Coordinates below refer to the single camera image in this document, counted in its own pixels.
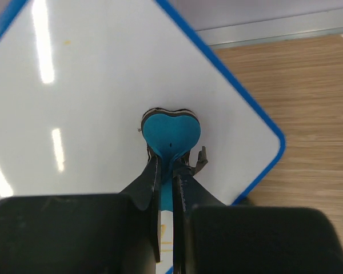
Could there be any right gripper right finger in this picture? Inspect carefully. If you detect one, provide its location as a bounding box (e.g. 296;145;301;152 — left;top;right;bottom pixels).
173;150;343;273

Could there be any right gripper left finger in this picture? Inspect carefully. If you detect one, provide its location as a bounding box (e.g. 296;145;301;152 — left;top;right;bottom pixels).
0;156;162;273

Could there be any blue whiteboard eraser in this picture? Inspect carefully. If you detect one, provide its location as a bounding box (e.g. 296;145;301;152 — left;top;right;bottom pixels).
141;108;201;212

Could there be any blue framed whiteboard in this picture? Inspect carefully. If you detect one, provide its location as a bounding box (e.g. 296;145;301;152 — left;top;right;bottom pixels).
0;1;285;273

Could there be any blue board wire stand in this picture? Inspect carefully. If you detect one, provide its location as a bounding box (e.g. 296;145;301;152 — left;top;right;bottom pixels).
238;197;253;206

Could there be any right corner aluminium post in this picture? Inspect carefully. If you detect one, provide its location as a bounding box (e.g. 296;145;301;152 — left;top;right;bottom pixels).
197;8;343;49

